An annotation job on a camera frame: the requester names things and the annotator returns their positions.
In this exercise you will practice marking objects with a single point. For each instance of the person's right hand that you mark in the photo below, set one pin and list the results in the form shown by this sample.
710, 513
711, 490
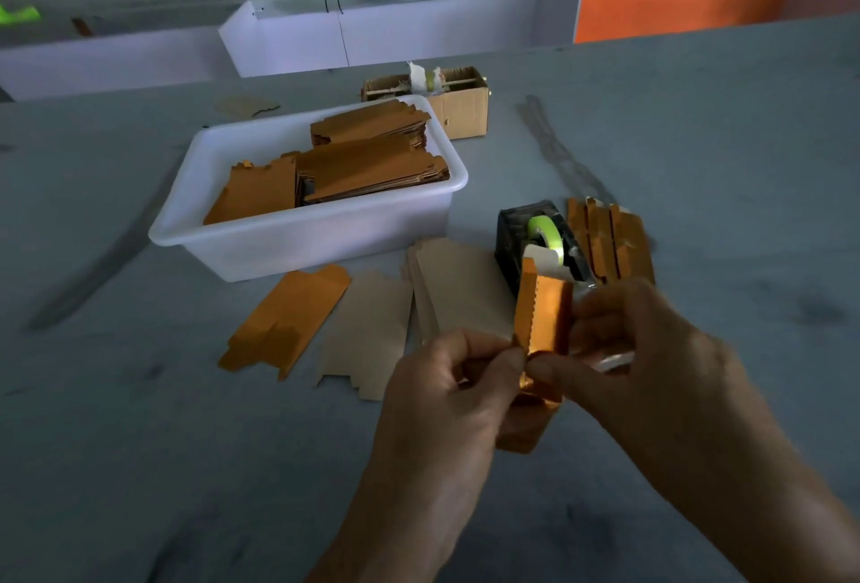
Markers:
659, 388

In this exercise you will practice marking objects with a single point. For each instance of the person's left hand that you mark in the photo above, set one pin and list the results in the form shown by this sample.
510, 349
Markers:
437, 435

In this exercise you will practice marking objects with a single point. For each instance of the single beige blank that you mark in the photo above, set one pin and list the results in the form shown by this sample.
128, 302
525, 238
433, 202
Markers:
366, 327

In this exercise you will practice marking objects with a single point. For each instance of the pile of beige blanks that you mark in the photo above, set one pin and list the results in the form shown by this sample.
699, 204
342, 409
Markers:
464, 283

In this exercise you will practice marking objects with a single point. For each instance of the gold cartons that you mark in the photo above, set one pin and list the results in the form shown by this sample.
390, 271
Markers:
370, 170

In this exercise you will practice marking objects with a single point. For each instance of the person's right forearm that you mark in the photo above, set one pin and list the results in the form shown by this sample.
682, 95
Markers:
780, 522

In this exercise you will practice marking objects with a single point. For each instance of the person's left forearm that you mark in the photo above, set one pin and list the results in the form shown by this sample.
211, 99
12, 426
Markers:
383, 552

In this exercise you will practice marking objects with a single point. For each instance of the green tape roll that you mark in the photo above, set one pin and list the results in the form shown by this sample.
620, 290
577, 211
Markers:
544, 229

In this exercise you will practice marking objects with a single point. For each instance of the black tape dispenser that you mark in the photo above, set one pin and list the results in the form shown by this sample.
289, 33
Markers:
511, 247

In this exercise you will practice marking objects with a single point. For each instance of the white plastic bin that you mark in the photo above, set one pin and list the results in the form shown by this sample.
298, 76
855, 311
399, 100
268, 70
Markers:
303, 247

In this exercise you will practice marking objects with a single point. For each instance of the small cardboard box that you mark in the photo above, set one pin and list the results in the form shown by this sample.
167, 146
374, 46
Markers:
464, 112

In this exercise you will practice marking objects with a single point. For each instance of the long white tray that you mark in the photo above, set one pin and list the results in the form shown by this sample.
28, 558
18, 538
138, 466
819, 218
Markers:
450, 27
114, 65

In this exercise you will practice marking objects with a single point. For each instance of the small brown object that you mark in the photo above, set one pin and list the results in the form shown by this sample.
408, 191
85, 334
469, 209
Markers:
82, 27

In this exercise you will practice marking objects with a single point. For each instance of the neon green object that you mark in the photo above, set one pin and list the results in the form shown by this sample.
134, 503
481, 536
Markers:
16, 14

